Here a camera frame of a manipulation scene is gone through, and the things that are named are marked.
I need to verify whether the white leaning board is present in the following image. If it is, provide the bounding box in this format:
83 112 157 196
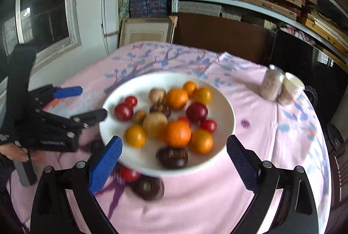
101 0 121 55

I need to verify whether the white paper cup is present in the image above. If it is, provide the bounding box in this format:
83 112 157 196
277 72 305 106

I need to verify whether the brown board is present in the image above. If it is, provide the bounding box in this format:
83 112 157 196
172 13 272 66

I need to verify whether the white framed window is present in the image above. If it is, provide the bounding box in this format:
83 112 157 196
3 0 82 60

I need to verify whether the smooth yellow orange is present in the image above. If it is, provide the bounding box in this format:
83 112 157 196
189 129 214 155
194 87 213 105
124 125 147 148

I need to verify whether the dark wooden slatted chair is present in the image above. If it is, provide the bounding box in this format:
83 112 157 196
328 147 348 210

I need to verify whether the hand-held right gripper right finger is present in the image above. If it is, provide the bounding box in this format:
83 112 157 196
226 134 319 234

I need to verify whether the red plum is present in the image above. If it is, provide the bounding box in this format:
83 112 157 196
186 103 209 122
114 103 134 122

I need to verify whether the dark purple mangosteen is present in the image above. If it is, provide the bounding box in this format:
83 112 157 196
133 176 165 201

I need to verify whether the large cream pepino melon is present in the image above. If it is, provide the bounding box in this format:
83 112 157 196
143 112 168 139

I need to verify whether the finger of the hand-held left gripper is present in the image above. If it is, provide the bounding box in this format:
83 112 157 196
31 84 84 108
35 108 109 139

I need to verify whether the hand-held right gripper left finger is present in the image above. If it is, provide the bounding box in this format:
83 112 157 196
30 135 124 234

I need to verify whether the large red tomato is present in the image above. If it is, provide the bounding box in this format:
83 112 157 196
120 166 142 183

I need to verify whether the white pink drink can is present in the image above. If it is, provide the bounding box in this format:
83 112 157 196
258 65 285 102

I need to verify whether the beige framed picture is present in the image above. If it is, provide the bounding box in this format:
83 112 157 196
119 16 178 47

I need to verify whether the white oval plate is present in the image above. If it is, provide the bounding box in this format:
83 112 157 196
99 72 236 177

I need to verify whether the large orange mandarin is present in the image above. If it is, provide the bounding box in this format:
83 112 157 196
162 120 192 148

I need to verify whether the small orange mandarin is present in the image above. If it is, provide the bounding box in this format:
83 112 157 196
183 82 198 98

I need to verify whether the small yellow plum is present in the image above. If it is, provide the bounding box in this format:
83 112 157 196
132 111 147 125

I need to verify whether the pink deer print tablecloth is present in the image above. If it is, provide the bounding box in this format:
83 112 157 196
8 42 331 234

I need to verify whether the person's left hand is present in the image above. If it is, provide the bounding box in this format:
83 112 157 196
0 143 29 162

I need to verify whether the dark purple passion fruit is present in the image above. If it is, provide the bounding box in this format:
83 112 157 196
156 146 189 169

